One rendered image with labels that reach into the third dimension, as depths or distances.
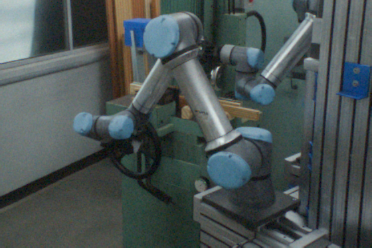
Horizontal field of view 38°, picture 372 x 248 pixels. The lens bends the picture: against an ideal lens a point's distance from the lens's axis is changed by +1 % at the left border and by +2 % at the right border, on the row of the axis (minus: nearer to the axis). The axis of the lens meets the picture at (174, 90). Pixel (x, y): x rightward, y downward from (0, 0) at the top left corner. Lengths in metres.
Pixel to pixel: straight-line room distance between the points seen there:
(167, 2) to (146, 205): 0.92
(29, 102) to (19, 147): 0.29
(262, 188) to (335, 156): 0.24
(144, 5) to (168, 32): 2.57
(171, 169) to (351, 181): 0.91
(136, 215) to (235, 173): 1.12
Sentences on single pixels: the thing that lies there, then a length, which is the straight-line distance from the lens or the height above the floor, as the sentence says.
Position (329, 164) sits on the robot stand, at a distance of 1.67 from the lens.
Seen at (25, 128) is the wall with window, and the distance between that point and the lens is 3.51.
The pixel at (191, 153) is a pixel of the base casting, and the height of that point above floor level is 0.76.
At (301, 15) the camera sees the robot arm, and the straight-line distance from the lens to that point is 2.02.
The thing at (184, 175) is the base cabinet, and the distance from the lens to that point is 2.29.
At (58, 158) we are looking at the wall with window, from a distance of 3.78.
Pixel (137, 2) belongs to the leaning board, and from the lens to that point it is 3.99.
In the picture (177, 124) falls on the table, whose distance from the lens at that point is 2.22.
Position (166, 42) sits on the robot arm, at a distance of 1.48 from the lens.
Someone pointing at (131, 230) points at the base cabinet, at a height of 0.29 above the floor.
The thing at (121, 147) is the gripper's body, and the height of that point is 0.89.
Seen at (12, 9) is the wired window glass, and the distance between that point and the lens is 3.43.
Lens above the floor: 1.59
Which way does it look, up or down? 15 degrees down
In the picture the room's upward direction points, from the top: straight up
